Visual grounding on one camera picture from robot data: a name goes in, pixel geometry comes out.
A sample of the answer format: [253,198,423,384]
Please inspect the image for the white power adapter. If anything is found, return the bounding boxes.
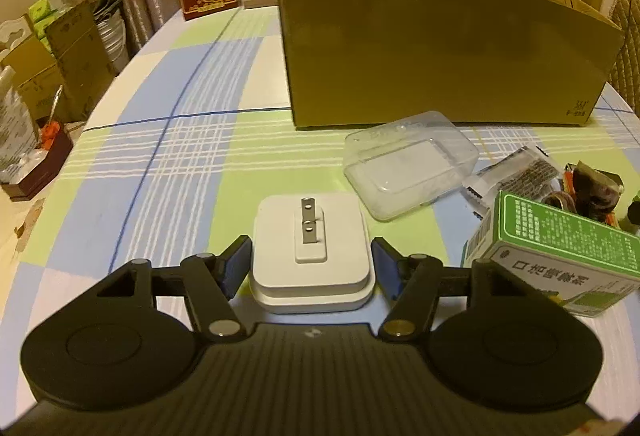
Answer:
[250,193,375,315]

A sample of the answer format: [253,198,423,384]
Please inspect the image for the white plastic bag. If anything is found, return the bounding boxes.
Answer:
[0,66,39,183]

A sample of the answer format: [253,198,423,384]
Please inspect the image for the large cardboard box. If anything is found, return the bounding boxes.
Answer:
[278,0,623,129]

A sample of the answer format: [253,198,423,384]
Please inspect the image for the clear packet dark contents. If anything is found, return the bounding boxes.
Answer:
[462,144,562,217]

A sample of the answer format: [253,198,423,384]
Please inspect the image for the green white medicine box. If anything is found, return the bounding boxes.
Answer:
[462,191,639,317]

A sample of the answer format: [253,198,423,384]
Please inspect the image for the orange handled tool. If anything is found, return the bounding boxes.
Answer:
[40,85,64,150]

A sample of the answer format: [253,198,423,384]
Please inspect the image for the brown cardboard box stack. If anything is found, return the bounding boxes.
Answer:
[1,1,115,123]

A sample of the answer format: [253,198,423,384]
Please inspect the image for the clear plastic case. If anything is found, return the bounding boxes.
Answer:
[343,111,480,222]

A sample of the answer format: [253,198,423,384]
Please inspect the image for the dark brown snack packet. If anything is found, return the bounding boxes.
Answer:
[541,160,625,220]

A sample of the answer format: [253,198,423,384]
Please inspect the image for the quilted brown chair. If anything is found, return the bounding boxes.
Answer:
[608,0,640,115]

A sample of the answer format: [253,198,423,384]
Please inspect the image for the checkered tablecloth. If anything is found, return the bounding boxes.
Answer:
[1,7,639,427]

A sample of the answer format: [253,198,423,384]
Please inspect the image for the dark wooden tray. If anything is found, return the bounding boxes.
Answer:
[1,121,74,202]

